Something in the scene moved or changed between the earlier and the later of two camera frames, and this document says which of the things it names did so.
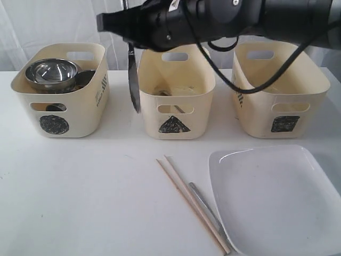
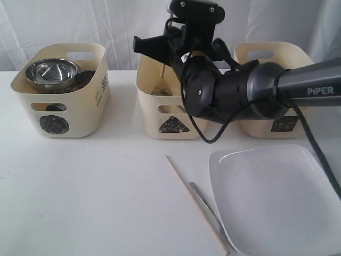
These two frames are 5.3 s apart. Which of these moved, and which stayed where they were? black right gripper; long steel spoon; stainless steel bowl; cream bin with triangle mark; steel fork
Moved: black right gripper; long steel spoon
Stayed: steel fork; stainless steel bowl; cream bin with triangle mark
